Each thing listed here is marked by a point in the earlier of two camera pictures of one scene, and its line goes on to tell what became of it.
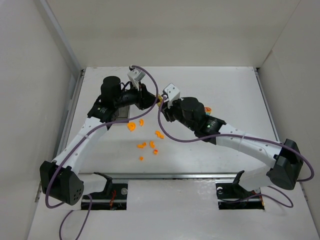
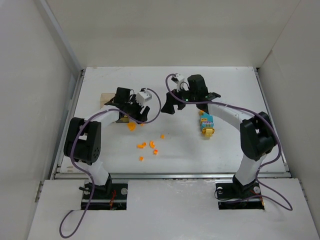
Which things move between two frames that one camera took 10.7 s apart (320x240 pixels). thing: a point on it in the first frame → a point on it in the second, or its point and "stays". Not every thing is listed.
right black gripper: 169,112 → 180,97
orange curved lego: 141,146 stays
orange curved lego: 152,144 stays
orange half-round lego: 131,126 stays
